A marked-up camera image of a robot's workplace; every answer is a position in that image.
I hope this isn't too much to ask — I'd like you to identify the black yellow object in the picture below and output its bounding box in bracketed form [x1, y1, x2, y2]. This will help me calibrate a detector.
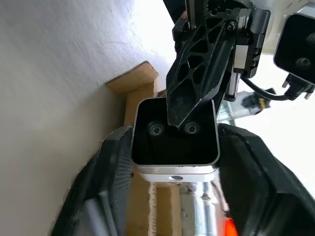
[242, 88, 277, 116]

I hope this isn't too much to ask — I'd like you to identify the silver black depth camera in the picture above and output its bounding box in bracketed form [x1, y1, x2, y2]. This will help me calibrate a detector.
[130, 97, 221, 183]
[273, 13, 315, 85]

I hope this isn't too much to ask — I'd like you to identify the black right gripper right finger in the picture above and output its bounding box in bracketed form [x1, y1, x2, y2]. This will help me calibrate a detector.
[217, 123, 315, 236]

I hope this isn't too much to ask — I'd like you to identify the black camera cable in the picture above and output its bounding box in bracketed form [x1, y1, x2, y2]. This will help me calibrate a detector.
[240, 73, 315, 102]

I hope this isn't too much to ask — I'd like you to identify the shiny silver metal cylinder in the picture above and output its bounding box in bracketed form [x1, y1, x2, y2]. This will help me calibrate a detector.
[181, 181, 230, 236]

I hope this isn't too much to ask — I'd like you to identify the lattice finger of the black left gripper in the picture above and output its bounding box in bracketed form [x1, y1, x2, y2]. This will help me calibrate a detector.
[165, 18, 237, 129]

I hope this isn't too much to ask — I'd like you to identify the cardboard divider tray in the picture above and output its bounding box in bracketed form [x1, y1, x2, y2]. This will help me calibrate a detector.
[105, 60, 232, 236]

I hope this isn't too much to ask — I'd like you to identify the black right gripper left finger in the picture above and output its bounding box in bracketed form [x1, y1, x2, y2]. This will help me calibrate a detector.
[50, 126, 135, 236]

